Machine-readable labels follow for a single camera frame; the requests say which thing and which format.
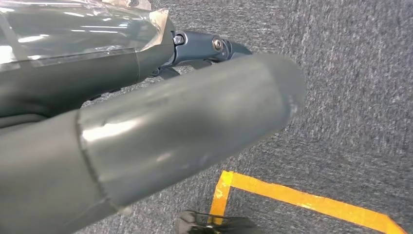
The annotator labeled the yellow floor tape square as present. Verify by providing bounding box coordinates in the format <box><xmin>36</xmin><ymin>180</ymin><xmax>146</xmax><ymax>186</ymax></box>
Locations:
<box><xmin>208</xmin><ymin>170</ymin><xmax>409</xmax><ymax>234</ymax></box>

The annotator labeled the black robot foot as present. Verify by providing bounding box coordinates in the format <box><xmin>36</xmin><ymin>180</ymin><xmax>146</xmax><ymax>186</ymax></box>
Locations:
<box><xmin>174</xmin><ymin>210</ymin><xmax>263</xmax><ymax>234</ymax></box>

